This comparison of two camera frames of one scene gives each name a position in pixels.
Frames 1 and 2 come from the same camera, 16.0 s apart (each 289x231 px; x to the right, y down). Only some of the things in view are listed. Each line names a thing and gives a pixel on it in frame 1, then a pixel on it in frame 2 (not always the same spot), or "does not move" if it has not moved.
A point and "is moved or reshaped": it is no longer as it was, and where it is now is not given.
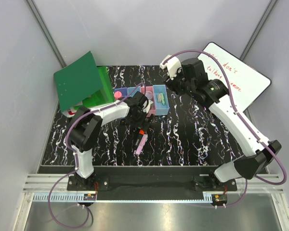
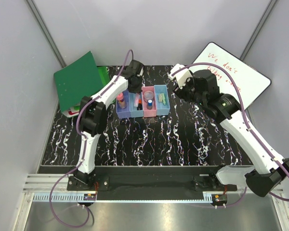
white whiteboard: (247, 83) does not move
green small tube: (162, 98) does not move
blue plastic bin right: (161, 100) does not move
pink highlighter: (143, 140) is moved or reshaped
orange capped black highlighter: (139, 137) is moved or reshaped
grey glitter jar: (149, 95) does not move
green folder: (84, 83) does not move
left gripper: (139, 124) → (137, 89)
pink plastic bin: (151, 111) does not move
